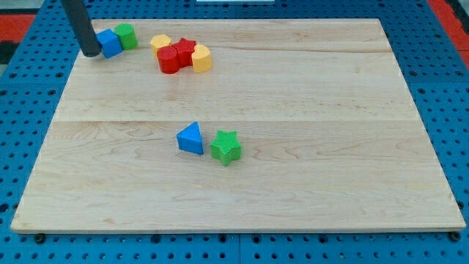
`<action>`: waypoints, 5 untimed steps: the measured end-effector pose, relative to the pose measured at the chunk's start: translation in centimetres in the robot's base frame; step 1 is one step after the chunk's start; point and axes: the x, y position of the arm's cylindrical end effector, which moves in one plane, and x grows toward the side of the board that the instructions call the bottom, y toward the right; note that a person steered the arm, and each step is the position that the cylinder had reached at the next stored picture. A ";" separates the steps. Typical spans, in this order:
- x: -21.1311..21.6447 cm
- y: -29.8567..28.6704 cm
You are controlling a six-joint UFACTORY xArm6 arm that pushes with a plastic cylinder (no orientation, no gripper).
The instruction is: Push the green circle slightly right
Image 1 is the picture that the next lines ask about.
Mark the blue cube block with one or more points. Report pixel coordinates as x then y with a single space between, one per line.
109 43

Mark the green cylinder block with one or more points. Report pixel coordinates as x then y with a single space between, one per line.
126 35

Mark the red cylinder block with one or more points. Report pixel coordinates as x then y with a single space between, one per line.
168 60

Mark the green star block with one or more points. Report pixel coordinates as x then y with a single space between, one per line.
225 147

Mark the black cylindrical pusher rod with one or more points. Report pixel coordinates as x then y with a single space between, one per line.
78 18

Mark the yellow heart block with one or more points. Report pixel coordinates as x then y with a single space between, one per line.
201 58

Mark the blue triangle block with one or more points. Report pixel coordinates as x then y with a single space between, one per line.
190 139

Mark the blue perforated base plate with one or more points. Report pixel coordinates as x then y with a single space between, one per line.
431 64

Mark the yellow hexagon block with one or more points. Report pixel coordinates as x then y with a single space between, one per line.
159 41

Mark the red star block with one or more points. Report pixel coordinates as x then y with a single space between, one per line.
185 48

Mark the light wooden board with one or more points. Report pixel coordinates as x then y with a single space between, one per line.
331 138

